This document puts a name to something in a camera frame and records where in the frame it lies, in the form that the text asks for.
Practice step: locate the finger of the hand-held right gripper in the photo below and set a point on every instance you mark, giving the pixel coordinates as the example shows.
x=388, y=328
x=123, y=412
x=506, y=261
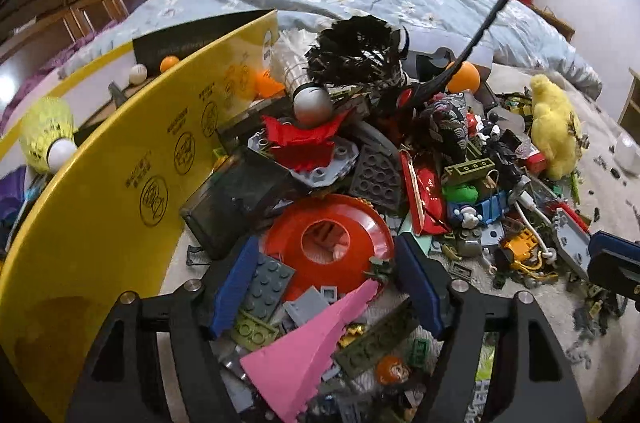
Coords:
x=617, y=265

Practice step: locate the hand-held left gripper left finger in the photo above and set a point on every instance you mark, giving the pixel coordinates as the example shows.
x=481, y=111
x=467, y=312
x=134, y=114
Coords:
x=235, y=288

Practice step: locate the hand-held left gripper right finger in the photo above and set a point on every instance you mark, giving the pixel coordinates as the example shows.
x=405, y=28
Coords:
x=420, y=288

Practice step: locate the yellow cardboard box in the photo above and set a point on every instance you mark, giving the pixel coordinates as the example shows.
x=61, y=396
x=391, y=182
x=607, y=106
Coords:
x=100, y=213

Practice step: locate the purple toy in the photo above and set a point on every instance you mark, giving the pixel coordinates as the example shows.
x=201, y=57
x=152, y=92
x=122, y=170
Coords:
x=12, y=188

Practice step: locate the yellow nylon shuttlecock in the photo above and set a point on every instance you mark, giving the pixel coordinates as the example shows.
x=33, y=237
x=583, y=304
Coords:
x=45, y=128

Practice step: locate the blue grey brick plate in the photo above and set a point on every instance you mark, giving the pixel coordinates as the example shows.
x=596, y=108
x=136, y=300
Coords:
x=270, y=285

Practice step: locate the olive toy brick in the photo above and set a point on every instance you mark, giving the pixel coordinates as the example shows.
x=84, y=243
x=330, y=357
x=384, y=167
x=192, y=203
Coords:
x=257, y=330

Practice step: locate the grey toy plate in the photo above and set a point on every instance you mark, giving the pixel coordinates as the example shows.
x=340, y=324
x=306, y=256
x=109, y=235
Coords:
x=572, y=243

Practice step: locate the long olive brick plate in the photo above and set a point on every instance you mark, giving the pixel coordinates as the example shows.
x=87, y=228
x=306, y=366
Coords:
x=377, y=340

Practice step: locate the red plastic disc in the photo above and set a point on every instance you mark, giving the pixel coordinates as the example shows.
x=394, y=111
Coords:
x=360, y=233

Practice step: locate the orange toy figure head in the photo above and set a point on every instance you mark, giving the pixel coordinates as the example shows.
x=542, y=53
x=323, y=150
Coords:
x=392, y=370

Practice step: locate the dark transparent plastic box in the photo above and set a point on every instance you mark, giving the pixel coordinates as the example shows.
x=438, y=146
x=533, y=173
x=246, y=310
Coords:
x=235, y=198

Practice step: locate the pink foam piece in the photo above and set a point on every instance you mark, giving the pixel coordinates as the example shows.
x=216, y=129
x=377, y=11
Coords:
x=300, y=353

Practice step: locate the blue toy car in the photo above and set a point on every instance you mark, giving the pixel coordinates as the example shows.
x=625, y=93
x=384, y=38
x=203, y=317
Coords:
x=480, y=210

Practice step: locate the green toy figure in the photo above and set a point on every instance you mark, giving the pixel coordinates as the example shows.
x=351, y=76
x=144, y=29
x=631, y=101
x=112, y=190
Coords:
x=460, y=192

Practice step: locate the pile of small toy bricks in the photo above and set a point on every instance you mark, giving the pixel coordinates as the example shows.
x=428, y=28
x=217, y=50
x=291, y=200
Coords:
x=505, y=203

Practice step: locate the dark grey brick plate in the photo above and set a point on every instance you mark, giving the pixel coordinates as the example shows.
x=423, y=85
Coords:
x=377, y=175

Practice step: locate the yellow plush toy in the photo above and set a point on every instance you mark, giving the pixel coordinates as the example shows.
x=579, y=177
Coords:
x=555, y=128

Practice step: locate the red toy building piece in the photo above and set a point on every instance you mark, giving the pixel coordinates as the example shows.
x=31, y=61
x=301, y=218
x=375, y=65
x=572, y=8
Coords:
x=302, y=143

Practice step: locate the wave patterned pouch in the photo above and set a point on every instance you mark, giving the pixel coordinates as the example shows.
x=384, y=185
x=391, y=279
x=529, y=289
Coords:
x=450, y=123

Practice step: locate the silver ball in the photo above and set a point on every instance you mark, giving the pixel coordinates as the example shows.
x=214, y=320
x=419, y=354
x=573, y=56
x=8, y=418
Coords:
x=312, y=104

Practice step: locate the orange ping pong ball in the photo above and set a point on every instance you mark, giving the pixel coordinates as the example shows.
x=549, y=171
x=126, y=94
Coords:
x=169, y=62
x=269, y=85
x=464, y=78

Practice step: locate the white feather shuttlecock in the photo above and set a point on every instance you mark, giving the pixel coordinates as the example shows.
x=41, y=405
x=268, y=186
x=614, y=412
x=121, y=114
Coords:
x=295, y=63

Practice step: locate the white ping pong ball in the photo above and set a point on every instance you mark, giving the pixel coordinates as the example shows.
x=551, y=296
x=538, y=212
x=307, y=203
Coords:
x=137, y=74

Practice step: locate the white translucent plastic box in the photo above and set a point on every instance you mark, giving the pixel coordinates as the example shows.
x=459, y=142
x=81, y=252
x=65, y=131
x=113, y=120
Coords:
x=480, y=53

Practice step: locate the black feather shuttlecock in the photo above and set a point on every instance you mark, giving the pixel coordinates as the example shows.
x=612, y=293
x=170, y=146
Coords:
x=355, y=53

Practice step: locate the wooden bed footboard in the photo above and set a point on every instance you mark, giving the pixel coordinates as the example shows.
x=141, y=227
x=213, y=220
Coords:
x=555, y=20

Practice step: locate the purple fringed cloth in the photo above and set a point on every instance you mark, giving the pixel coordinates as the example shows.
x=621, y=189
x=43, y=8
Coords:
x=45, y=73

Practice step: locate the black plastic bracket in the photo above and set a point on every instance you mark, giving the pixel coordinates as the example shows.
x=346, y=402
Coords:
x=432, y=60

